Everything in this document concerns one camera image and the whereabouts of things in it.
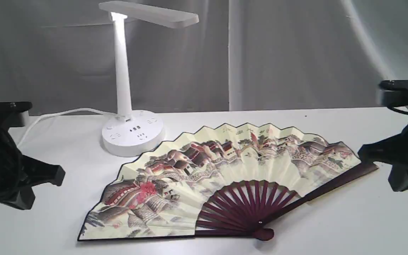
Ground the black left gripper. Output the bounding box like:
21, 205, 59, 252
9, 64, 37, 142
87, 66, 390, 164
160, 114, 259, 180
0, 127, 66, 210

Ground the painted paper folding fan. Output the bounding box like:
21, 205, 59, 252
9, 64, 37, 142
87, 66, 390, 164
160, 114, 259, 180
77, 123, 378, 242

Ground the white desk lamp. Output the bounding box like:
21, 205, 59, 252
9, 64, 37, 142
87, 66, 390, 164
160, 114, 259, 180
99, 1, 199, 158

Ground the grey backdrop curtain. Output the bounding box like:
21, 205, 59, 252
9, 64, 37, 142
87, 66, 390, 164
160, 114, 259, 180
0, 0, 408, 115

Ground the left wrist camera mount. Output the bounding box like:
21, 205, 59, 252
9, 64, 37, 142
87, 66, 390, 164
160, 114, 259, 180
0, 101, 33, 131

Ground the white lamp power cable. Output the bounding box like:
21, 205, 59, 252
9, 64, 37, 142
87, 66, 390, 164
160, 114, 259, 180
16, 108, 117, 147

